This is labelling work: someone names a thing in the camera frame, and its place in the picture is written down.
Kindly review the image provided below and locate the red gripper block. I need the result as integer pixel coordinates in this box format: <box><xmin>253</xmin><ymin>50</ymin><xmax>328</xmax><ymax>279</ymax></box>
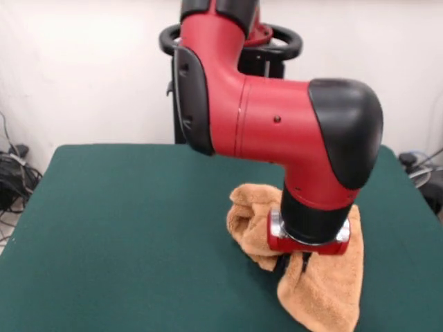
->
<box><xmin>266</xmin><ymin>210</ymin><xmax>352</xmax><ymax>275</ymax></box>

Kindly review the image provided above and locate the orange terry towel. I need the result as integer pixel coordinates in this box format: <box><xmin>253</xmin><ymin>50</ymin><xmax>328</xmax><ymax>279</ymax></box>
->
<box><xmin>226</xmin><ymin>183</ymin><xmax>365</xmax><ymax>332</ymax></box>

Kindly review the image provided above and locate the black stand base with caster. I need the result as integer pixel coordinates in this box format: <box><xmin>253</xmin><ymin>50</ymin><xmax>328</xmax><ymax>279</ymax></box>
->
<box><xmin>397</xmin><ymin>151</ymin><xmax>443</xmax><ymax>222</ymax></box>

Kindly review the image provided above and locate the dark green table cloth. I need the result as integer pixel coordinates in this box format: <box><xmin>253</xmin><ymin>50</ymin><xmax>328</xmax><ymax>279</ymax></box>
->
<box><xmin>0</xmin><ymin>144</ymin><xmax>443</xmax><ymax>332</ymax></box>

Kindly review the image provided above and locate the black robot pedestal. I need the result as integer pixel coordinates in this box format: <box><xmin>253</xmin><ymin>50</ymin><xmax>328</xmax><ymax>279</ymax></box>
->
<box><xmin>159</xmin><ymin>23</ymin><xmax>304</xmax><ymax>145</ymax></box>

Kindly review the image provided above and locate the black floor cable tangle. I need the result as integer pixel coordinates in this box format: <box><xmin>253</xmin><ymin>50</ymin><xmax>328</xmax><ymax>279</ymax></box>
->
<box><xmin>0</xmin><ymin>110</ymin><xmax>44</xmax><ymax>243</ymax></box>

